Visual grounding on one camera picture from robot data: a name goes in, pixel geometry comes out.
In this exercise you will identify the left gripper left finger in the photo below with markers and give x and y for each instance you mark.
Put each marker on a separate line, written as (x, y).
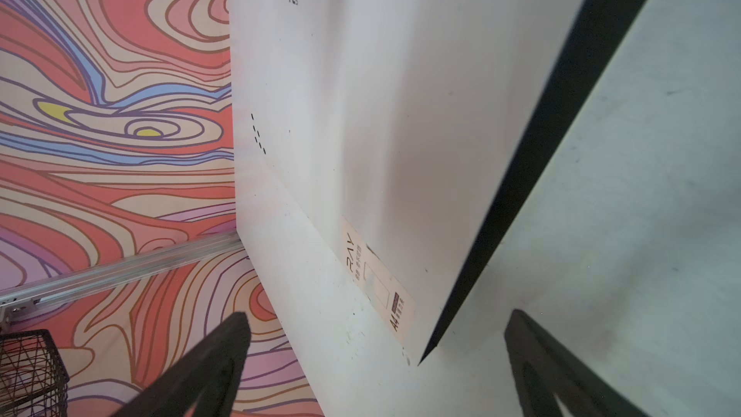
(204, 382)

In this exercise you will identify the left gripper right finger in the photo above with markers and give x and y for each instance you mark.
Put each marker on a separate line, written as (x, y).
(548, 377)

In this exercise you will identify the white folder black inside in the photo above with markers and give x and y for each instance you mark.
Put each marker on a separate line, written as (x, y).
(371, 139)

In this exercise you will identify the black wire basket left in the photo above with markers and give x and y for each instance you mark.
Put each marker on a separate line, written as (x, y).
(34, 379)

